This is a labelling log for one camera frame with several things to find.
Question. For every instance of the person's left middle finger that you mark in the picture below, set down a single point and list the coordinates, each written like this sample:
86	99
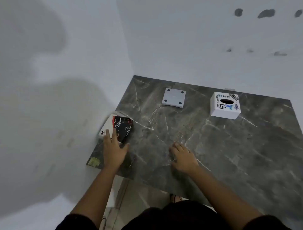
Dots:
108	136

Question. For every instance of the person's left hand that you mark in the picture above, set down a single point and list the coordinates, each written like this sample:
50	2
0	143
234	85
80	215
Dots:
113	151

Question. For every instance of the white square block, dark dots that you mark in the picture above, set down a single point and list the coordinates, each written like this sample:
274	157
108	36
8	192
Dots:
173	97

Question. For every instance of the person's right forearm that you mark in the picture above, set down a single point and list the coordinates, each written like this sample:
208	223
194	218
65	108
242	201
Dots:
220	194

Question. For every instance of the person's right thumb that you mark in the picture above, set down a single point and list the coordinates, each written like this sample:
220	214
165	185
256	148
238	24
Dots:
174	162

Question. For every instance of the person's black shirt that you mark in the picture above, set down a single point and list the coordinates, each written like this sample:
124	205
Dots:
175	218

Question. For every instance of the person's left forearm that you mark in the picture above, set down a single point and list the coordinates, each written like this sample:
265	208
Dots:
94	194

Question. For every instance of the white stickered box, oval hole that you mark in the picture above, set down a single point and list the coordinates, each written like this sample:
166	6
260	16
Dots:
224	106

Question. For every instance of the green yellow sticker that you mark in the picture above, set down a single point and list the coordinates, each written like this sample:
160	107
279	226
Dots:
94	162

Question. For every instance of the black and white wrapper packet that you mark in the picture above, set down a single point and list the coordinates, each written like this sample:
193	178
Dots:
123	128

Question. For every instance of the person's right hand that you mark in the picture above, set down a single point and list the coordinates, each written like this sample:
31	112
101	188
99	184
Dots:
185	161

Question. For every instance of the person's left thumb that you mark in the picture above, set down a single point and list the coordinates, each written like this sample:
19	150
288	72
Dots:
125	148

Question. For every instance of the black sandal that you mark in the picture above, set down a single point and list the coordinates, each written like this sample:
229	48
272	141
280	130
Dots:
175	198

